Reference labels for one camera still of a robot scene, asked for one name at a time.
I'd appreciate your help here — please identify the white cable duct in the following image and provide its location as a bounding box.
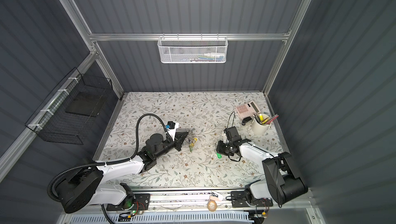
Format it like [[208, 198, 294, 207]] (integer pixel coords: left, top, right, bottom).
[[69, 211, 253, 224]]

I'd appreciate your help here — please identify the pink pen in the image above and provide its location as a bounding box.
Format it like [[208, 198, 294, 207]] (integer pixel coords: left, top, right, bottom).
[[264, 114, 279, 125]]

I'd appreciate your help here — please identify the floral table mat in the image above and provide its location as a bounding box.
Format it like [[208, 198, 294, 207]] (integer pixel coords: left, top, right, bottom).
[[99, 92, 283, 188]]

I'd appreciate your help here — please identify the white pen cup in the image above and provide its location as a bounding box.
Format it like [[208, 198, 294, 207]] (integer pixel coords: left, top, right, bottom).
[[251, 114, 270, 135]]

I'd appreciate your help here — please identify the white wire mesh basket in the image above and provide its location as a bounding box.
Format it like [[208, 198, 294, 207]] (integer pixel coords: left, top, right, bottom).
[[157, 36, 229, 64]]

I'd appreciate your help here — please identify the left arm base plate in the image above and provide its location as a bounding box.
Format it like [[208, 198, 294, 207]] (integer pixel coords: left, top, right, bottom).
[[106, 194, 151, 211]]

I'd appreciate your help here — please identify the tape roll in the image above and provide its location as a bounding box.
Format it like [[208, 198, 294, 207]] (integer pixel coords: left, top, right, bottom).
[[207, 200, 217, 212]]

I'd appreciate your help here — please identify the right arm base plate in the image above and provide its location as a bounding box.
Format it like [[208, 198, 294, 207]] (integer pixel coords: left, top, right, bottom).
[[226, 190, 273, 208]]

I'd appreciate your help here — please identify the black wire basket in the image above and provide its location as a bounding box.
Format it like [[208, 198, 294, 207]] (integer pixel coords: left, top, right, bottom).
[[25, 69, 113, 145]]

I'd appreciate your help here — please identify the black corrugated cable left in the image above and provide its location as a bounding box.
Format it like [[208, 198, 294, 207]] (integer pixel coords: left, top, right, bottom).
[[47, 113, 169, 203]]

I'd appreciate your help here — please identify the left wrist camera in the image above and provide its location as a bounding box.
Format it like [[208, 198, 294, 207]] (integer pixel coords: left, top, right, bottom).
[[166, 121, 179, 141]]

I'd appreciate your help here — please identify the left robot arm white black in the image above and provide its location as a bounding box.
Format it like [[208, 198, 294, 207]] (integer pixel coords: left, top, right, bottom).
[[50, 131, 189, 214]]

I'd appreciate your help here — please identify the pink calculator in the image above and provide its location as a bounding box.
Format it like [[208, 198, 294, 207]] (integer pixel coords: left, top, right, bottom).
[[236, 101, 261, 119]]

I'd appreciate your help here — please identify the keyring bunch with grey strap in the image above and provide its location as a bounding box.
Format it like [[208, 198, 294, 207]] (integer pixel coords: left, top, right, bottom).
[[186, 131, 198, 152]]

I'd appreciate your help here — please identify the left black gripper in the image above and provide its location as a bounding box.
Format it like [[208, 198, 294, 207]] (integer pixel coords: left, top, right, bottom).
[[153, 130, 188, 161]]

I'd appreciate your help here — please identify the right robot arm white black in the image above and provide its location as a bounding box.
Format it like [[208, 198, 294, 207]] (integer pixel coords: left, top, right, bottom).
[[216, 127, 308, 207]]

